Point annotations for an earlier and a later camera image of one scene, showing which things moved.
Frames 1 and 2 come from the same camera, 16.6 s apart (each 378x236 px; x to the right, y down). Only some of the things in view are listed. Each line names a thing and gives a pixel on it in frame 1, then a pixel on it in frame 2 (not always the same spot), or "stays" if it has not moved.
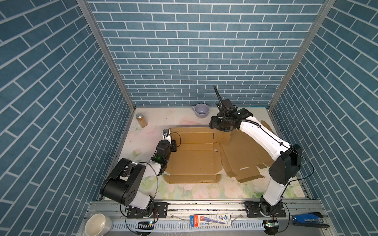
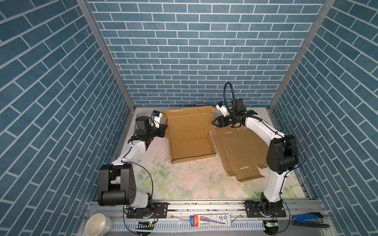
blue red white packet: (196, 221) stays
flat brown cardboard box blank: (242, 155) stays
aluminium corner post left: (89, 13) stays
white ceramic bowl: (98, 224) stays
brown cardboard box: (196, 157) -> (188, 132)
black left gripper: (173, 145) -> (161, 131)
